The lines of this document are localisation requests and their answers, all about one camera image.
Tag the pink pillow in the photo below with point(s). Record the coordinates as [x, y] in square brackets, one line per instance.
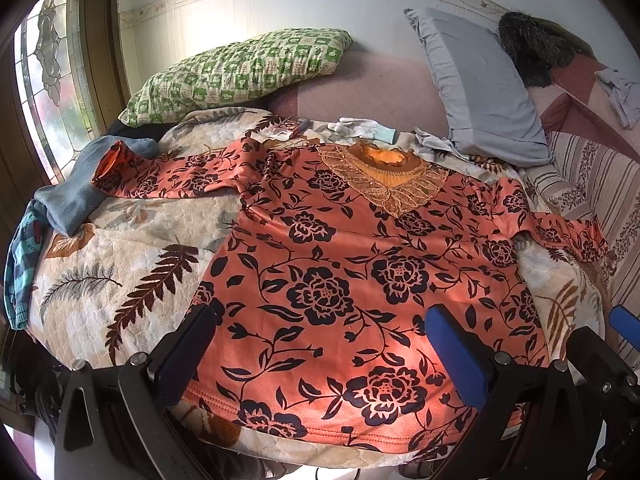
[380, 90]

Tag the teal patterned cloth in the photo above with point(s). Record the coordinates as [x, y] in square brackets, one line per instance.
[22, 260]

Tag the grey crumpled garment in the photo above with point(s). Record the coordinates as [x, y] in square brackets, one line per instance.
[622, 95]

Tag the grey pillow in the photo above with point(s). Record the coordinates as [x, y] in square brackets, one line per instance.
[480, 90]

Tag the small printed packet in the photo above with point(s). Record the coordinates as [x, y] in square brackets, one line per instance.
[282, 132]

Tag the white and teal socks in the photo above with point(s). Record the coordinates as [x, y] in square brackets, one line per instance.
[357, 127]

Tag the stained glass window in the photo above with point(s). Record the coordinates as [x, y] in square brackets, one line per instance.
[55, 60]

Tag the striped patchwork quilt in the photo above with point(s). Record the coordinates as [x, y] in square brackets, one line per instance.
[600, 170]

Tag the orange floral shirt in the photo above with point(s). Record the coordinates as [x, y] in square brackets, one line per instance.
[350, 270]

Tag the green checked pillow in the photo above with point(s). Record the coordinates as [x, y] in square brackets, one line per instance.
[240, 70]

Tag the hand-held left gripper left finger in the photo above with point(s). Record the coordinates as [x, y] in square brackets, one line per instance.
[187, 347]

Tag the leaf print fleece blanket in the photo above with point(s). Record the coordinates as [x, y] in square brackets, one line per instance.
[125, 260]

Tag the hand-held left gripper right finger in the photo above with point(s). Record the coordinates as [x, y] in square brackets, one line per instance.
[452, 355]

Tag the dark fur-trimmed coat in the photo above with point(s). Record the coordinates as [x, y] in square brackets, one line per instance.
[535, 45]

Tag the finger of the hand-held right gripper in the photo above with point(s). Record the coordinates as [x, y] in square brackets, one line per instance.
[627, 325]
[600, 360]

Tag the dark cloth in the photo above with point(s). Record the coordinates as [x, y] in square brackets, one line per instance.
[140, 131]

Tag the light grey cloth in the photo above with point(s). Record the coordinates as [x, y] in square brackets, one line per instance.
[435, 142]

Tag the blue-grey garment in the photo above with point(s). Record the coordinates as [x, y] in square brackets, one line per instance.
[70, 200]

